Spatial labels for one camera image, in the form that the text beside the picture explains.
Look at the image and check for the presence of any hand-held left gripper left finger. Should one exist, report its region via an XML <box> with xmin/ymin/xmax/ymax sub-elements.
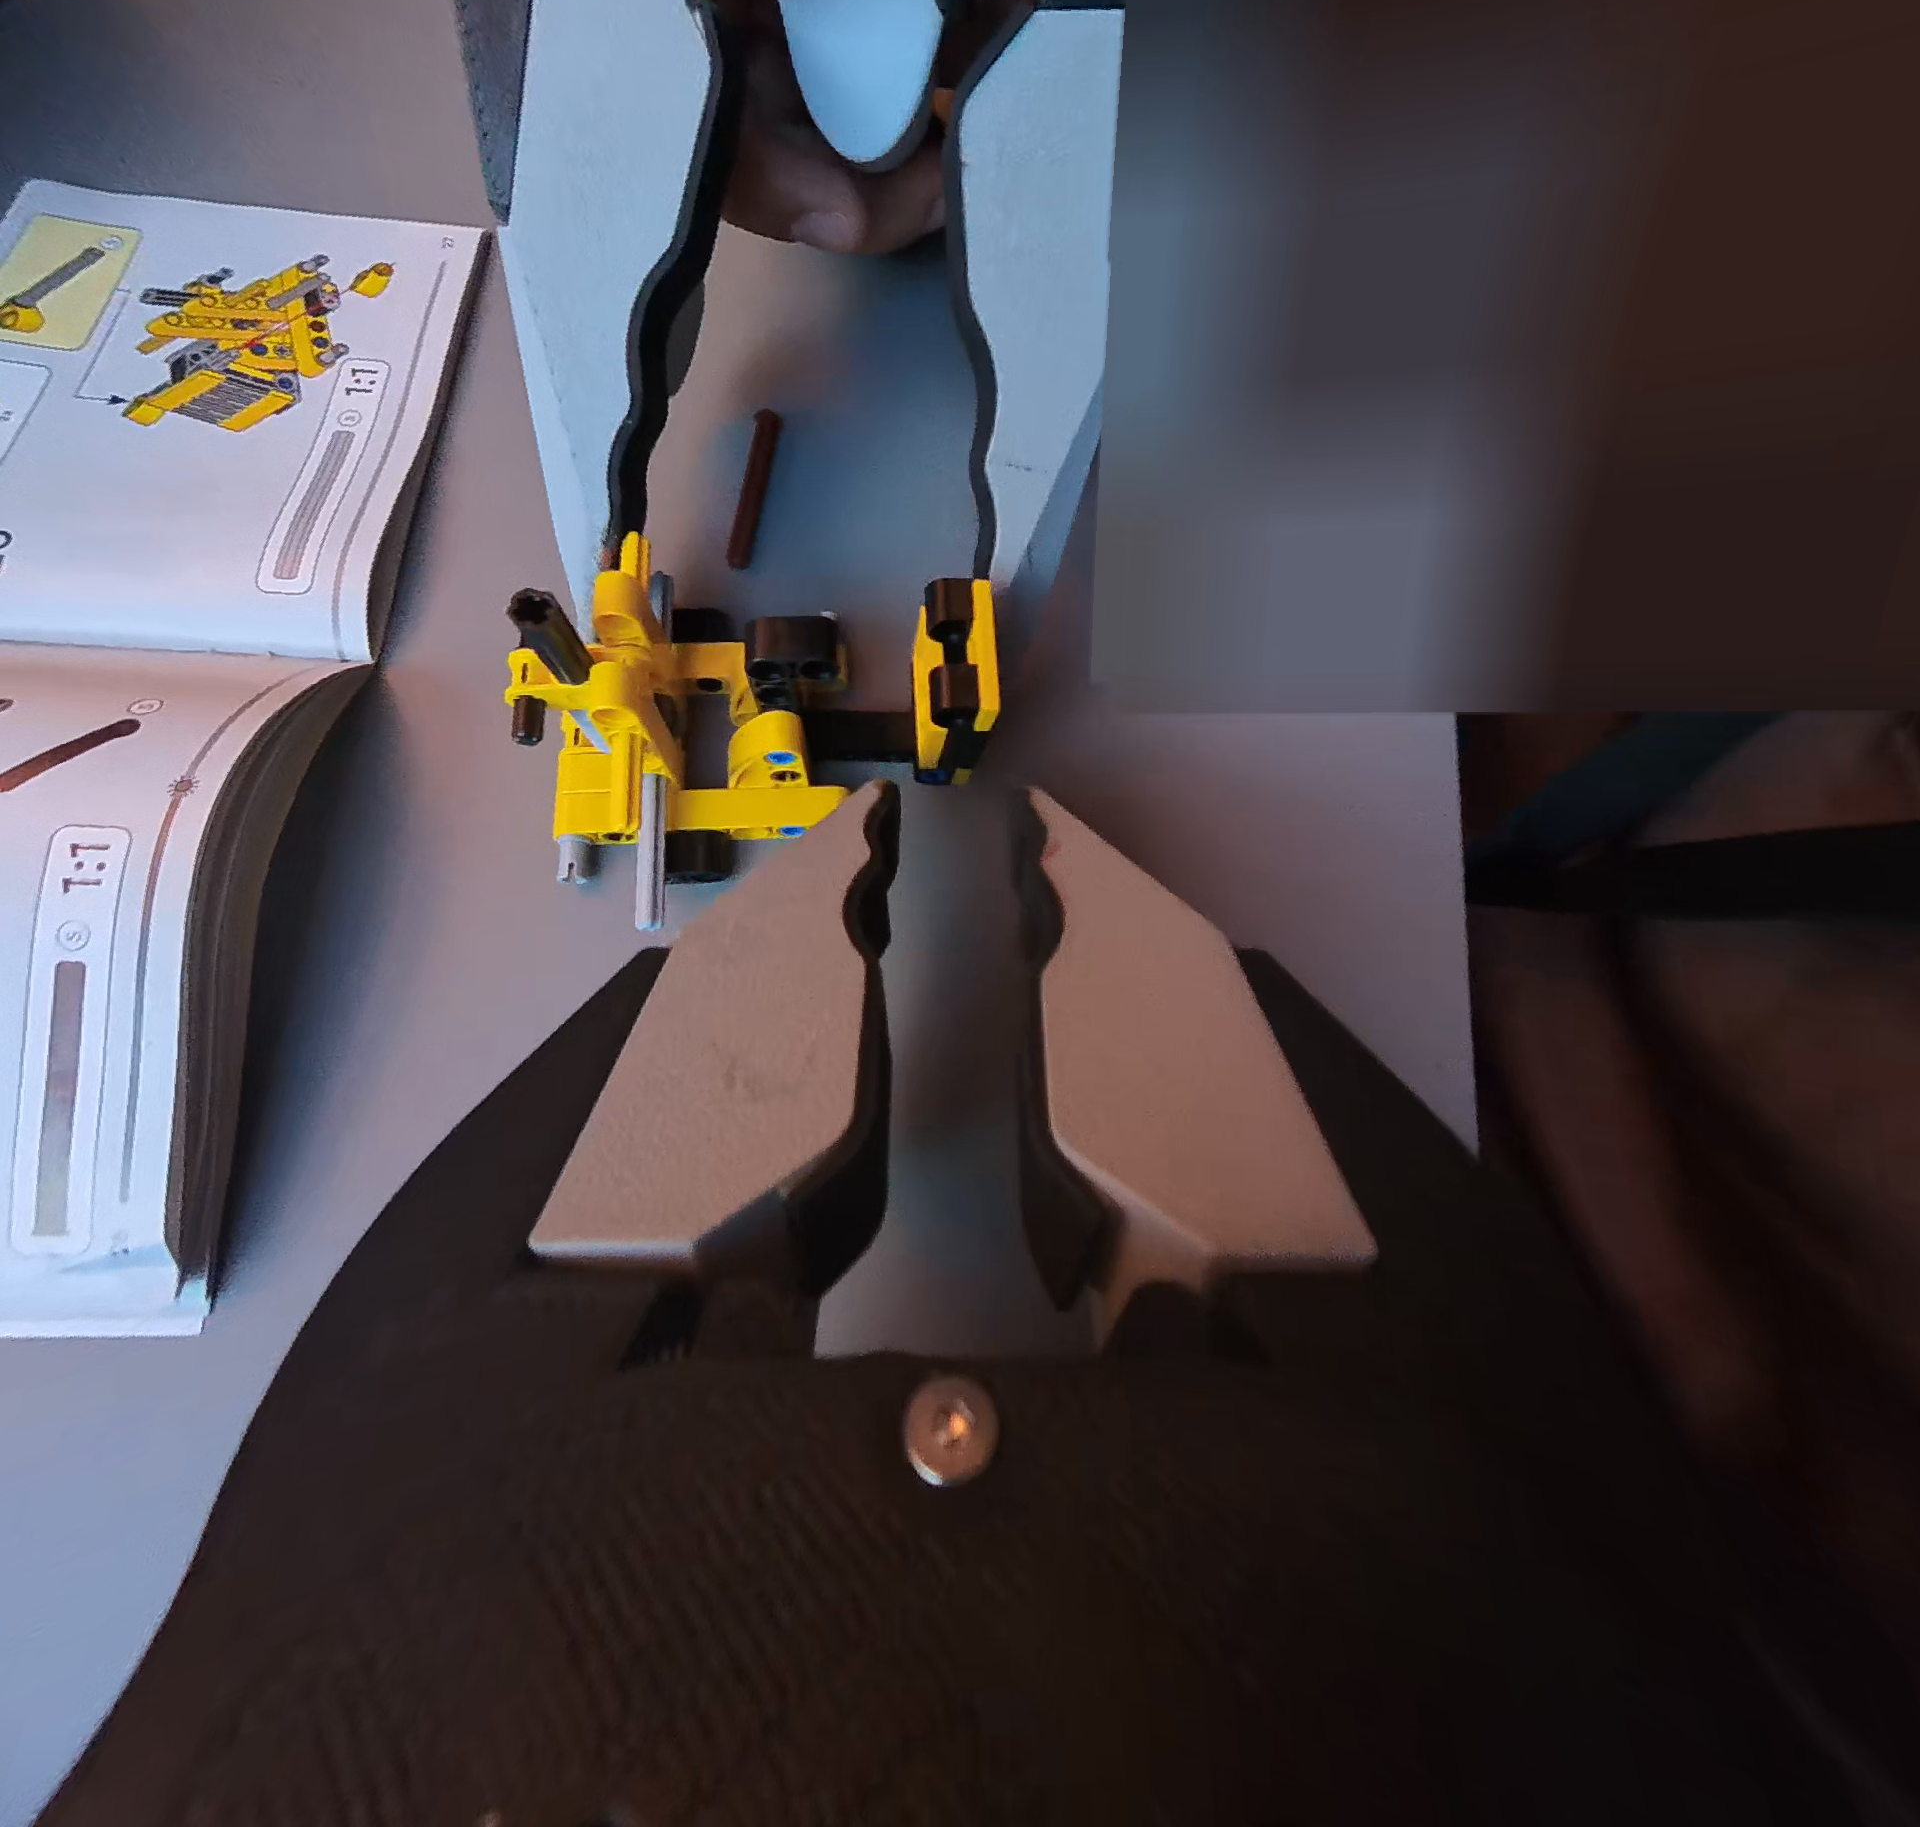
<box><xmin>528</xmin><ymin>779</ymin><xmax>904</xmax><ymax>1364</ymax></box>

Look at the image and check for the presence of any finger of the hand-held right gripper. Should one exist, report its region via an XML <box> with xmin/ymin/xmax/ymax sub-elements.
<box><xmin>441</xmin><ymin>0</ymin><xmax>728</xmax><ymax>616</ymax></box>
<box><xmin>941</xmin><ymin>4</ymin><xmax>1127</xmax><ymax>620</ymax></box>

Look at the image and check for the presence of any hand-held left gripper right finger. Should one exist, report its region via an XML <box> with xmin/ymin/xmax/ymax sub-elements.
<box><xmin>1009</xmin><ymin>782</ymin><xmax>1379</xmax><ymax>1357</ymax></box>

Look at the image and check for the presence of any yellow and black lego model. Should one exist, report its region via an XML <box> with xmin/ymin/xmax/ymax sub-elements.
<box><xmin>503</xmin><ymin>532</ymin><xmax>1004</xmax><ymax>934</ymax></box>

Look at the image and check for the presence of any brown lego axle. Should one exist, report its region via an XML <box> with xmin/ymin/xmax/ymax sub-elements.
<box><xmin>727</xmin><ymin>407</ymin><xmax>782</xmax><ymax>571</ymax></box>

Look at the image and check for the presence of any lego instruction booklet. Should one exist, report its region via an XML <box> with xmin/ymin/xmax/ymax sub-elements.
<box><xmin>0</xmin><ymin>176</ymin><xmax>492</xmax><ymax>1341</ymax></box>

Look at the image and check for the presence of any person's right hand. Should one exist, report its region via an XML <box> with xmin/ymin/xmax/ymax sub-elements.
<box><xmin>719</xmin><ymin>50</ymin><xmax>949</xmax><ymax>255</ymax></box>

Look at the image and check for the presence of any black strap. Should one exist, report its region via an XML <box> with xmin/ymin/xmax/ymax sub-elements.
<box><xmin>1468</xmin><ymin>819</ymin><xmax>1920</xmax><ymax>918</ymax></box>

